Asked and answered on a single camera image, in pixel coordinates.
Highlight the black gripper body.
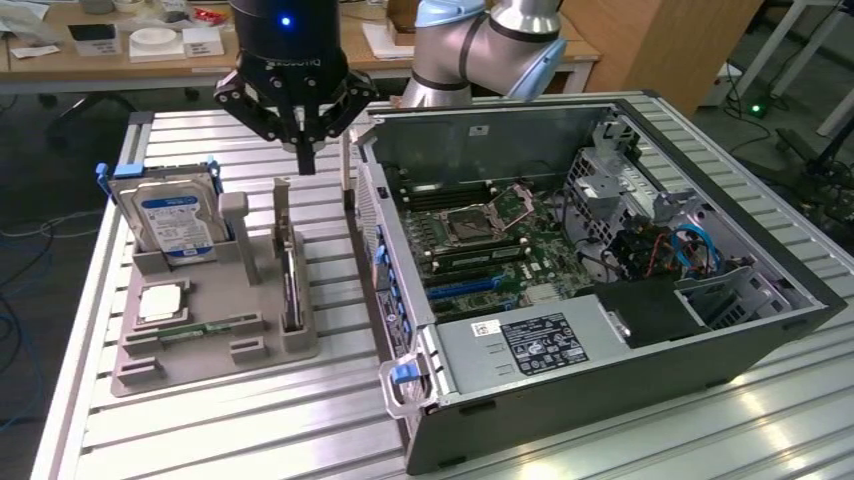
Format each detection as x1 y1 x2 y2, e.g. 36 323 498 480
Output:
226 0 351 109

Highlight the graphics card with metal bracket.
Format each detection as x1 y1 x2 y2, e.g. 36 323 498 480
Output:
271 176 310 335

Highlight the plain white box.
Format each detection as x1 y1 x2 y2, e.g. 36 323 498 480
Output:
180 26 224 59

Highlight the white paper stack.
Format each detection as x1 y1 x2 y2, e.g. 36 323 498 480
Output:
360 21 416 62

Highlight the brown cardboard box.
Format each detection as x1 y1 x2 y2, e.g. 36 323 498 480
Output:
386 0 422 47

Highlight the white box with round dish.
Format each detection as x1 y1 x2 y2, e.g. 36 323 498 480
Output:
127 28 188 65

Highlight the black chair base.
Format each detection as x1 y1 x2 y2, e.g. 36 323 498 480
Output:
39 87 202 147

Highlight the white box with black top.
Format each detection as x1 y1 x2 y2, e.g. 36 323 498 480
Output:
67 23 124 58

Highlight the hard disk with blue label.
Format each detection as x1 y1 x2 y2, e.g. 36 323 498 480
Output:
108 171 223 267

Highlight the wooden desk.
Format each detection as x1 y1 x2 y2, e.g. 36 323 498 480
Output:
0 0 602 96

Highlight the CPU socket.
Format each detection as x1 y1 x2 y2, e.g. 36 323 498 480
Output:
441 203 503 247

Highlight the metal socket cover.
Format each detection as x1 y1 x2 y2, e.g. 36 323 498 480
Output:
489 181 537 226

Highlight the white paper card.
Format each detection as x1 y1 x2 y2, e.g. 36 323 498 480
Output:
8 44 63 60

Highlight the RAM stick with black label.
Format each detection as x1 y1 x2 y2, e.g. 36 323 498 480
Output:
431 243 527 275

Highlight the grey parts rack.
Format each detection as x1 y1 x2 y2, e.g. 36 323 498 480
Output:
108 191 323 399

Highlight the blue expansion slot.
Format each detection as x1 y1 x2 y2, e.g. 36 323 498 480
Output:
425 276 499 303

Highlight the silver CPU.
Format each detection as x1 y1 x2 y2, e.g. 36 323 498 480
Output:
136 286 187 322

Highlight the green motherboard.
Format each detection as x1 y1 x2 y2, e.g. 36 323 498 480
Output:
392 169 606 324

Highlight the metal disk bay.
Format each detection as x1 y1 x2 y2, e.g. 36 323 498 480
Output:
562 118 673 254

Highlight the green RAM stick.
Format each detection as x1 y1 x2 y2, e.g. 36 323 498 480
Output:
154 319 260 342

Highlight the wooden cabinet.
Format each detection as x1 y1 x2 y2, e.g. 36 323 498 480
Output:
585 0 766 115

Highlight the silver chipset heatsink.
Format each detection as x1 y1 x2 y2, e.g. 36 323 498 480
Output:
529 285 570 307

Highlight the grey power supply unit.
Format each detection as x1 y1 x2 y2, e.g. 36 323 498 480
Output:
431 293 634 397

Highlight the black plastic shroud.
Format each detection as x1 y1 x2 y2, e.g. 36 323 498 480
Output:
595 276 714 350

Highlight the black equipment stand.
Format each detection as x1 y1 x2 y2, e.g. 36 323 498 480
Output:
775 126 854 222

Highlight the open black PC case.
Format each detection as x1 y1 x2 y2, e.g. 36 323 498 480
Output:
338 96 850 476

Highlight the grey empty drive cage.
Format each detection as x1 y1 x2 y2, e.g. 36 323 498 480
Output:
671 263 799 332

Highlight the orange wire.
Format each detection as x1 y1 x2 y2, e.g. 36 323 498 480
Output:
650 233 671 275

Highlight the blue wire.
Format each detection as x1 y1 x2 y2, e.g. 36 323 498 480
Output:
669 223 725 275

